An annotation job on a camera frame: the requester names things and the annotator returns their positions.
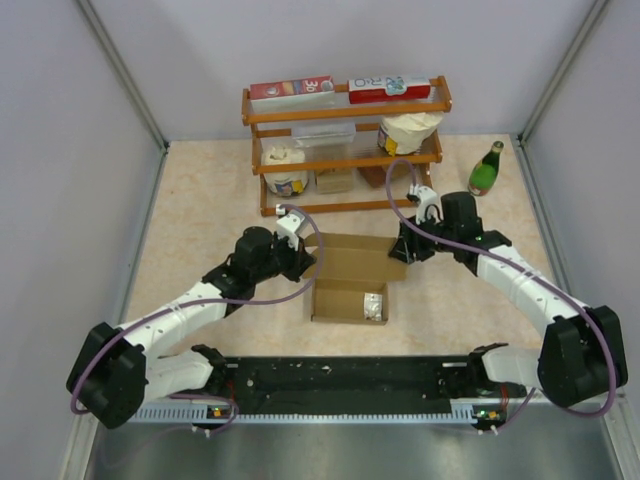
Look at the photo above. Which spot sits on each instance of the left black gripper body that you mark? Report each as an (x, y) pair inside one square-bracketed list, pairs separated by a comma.
[(284, 259)]

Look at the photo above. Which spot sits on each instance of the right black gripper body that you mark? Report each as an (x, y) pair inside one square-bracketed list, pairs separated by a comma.
[(425, 246)]

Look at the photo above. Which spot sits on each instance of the brown cardboard box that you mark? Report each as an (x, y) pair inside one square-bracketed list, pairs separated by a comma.
[(352, 266)]

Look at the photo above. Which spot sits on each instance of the small clear plastic bag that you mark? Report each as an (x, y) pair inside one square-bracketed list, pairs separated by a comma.
[(373, 307)]

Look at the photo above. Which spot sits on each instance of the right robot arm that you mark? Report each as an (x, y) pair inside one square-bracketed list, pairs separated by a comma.
[(582, 354)]

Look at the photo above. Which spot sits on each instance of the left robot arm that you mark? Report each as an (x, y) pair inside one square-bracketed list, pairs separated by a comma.
[(118, 369)]

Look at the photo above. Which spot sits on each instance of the red white wrap box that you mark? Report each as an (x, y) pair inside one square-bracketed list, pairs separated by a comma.
[(388, 88)]

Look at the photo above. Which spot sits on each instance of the red foil wrap box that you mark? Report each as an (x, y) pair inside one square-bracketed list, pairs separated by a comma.
[(290, 95)]

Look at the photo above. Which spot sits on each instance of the brown bread loaf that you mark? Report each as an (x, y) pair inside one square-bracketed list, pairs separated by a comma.
[(375, 176)]

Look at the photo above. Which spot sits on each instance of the tan block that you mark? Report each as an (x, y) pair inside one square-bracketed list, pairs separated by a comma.
[(333, 181)]

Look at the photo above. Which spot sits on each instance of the green glass bottle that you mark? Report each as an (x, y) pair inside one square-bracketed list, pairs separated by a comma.
[(485, 172)]

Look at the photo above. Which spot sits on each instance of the wooden three-tier shelf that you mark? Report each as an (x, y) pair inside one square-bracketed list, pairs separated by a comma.
[(362, 152)]

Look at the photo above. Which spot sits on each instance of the large white flour bag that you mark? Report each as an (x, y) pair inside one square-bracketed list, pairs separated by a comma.
[(404, 134)]

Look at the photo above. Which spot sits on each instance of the clear plastic container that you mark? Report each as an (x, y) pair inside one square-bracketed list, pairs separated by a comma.
[(323, 135)]

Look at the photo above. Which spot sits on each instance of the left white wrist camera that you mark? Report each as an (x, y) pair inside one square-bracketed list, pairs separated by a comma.
[(291, 222)]

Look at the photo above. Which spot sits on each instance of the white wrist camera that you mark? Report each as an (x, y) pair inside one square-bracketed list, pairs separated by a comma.
[(291, 222), (425, 198)]

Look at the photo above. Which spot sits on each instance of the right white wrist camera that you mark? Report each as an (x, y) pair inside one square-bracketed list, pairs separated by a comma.
[(425, 198)]

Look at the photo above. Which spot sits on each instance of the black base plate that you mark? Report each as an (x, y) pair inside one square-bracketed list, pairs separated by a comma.
[(349, 385)]

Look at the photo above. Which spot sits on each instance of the grey cable duct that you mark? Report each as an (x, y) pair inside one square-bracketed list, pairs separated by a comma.
[(215, 412)]

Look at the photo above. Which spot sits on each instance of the aluminium frame rail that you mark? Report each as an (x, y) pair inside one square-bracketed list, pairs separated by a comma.
[(121, 72)]

